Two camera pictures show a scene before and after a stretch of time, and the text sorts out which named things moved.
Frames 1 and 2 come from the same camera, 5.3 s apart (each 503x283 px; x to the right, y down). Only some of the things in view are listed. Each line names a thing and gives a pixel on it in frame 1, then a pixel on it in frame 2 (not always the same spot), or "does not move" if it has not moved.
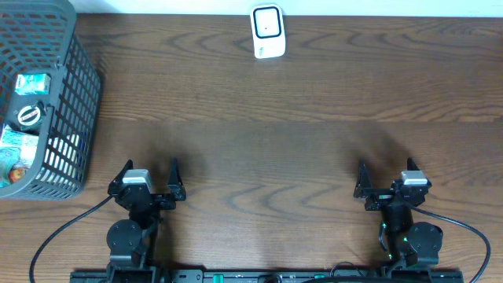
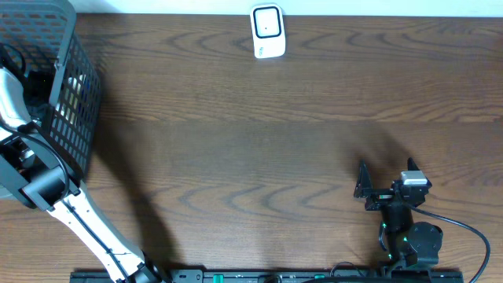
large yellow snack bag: [60, 159] to [71, 106]
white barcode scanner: [269, 32] does not move
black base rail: [338, 276] does not move
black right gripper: [364, 188] does not move
